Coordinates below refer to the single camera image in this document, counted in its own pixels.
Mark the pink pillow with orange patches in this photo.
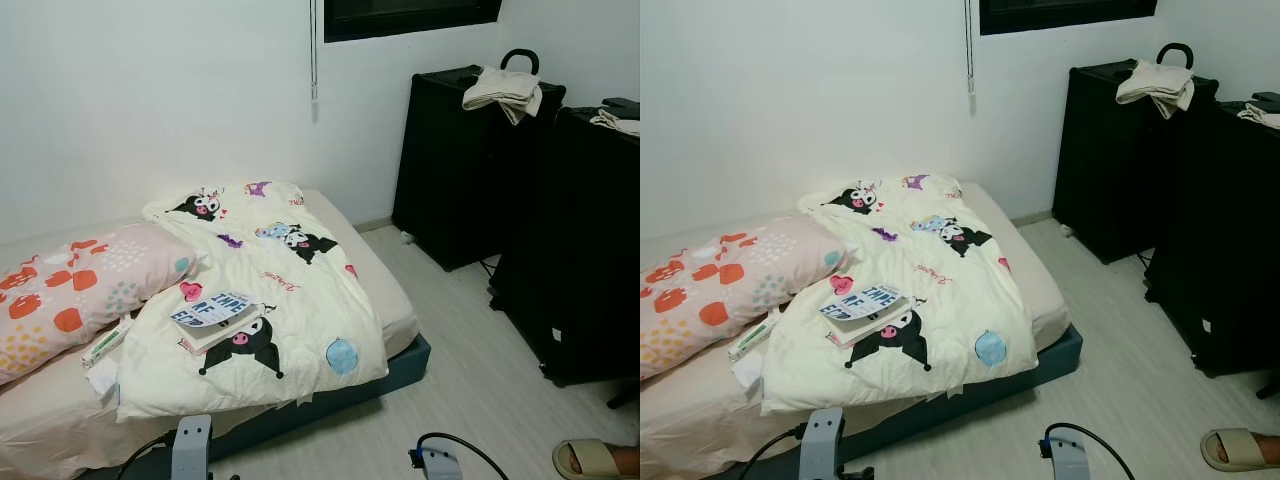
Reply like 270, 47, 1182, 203
0, 222, 206, 386
640, 215, 856, 381

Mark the white and green tube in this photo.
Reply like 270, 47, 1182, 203
82, 318, 136, 369
728, 312, 783, 363

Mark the cream cartoon print blanket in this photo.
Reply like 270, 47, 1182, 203
760, 175, 1039, 416
115, 180, 389, 421

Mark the wide black cabinet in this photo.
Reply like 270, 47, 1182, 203
488, 100, 641, 411
1145, 95, 1280, 401

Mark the crumpled white tissue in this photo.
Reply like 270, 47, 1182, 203
85, 355, 123, 401
733, 350, 769, 393

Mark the beige sheeted bed mattress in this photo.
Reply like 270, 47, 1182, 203
640, 183, 1073, 480
0, 188, 419, 480

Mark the folded beige cloth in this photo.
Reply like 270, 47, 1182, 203
1116, 60, 1196, 121
462, 67, 544, 126

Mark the beige slipper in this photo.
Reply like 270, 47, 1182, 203
552, 438, 626, 480
1202, 428, 1276, 473

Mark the person's bare foot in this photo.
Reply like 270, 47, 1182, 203
565, 447, 641, 479
1213, 435, 1280, 466

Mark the white book with blue letters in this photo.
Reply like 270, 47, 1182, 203
820, 285, 913, 349
170, 290, 266, 356

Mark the black framed window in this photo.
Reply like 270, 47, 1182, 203
978, 0, 1159, 37
323, 0, 503, 43

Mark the clear blind wand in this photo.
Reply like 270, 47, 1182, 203
963, 0, 976, 96
308, 0, 321, 101

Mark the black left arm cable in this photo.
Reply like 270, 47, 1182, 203
117, 432, 179, 480
738, 425, 807, 480

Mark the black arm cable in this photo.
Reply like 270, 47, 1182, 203
1045, 422, 1136, 480
117, 432, 179, 480
738, 425, 807, 480
415, 432, 511, 480

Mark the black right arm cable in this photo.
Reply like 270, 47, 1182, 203
415, 432, 511, 480
1045, 422, 1136, 480

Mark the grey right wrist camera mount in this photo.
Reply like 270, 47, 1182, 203
408, 447, 463, 480
1040, 428, 1091, 480

